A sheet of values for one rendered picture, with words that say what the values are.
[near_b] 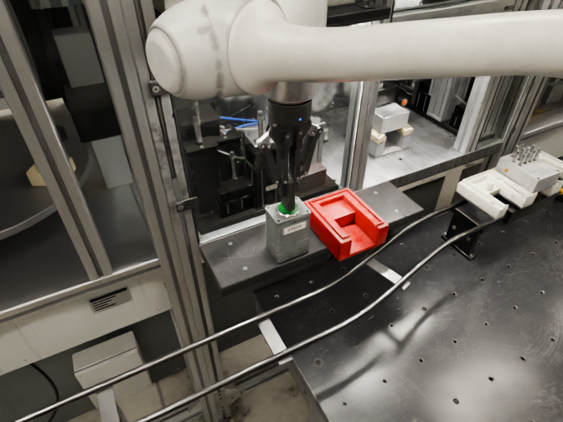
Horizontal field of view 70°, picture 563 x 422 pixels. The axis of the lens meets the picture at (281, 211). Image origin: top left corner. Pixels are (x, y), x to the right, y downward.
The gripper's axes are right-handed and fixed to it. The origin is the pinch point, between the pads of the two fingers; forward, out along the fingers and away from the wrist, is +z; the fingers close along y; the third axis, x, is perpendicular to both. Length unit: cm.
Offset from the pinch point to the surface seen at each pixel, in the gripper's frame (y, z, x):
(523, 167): -72, 14, 4
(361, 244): -14.8, 14.8, 7.1
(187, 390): 28, 107, -28
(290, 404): -5, 107, -5
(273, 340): 10.1, 26.1, 13.0
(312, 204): -8.9, 9.7, -4.8
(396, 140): -50, 14, -24
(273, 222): 3.9, 5.1, 1.2
